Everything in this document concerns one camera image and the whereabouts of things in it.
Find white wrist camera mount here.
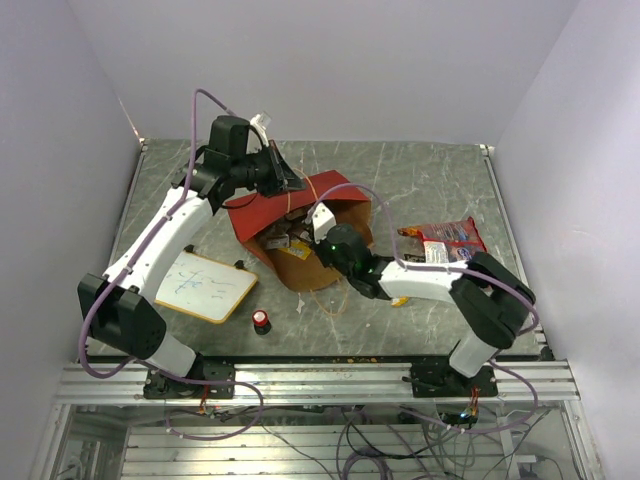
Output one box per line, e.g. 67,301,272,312
305,202,336,244
249,112,271,146

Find red paper bag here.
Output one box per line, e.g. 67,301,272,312
229,170,348,293

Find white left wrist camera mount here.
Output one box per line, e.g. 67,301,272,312
249,112,271,146

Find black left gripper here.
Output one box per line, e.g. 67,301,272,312
233,141,309,199

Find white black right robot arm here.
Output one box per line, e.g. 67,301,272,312
313,223,536,396

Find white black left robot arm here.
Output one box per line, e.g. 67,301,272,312
78,113,305,397

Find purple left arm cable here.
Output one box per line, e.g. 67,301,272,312
79,88,251,380

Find red candy assortment bag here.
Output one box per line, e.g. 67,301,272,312
397,216,488,264

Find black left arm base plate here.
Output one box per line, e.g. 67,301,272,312
143,360,235,400

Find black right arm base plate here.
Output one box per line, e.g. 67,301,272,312
401,361,498,398

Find small whiteboard yellow frame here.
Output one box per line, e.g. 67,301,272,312
155,251,258,324

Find aluminium frame rail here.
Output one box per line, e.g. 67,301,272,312
54,361,580,407

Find yellow snack packet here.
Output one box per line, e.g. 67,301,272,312
279,240,313,261

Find red cap black marker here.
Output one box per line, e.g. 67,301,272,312
252,310,272,335

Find loose cables under table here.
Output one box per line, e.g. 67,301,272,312
164,399,531,480

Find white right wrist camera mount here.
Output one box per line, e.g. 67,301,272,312
305,202,336,244

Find brown white snack bar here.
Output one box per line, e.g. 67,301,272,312
263,233,291,250

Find purple M&M's packet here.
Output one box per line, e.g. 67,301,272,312
404,253,426,263

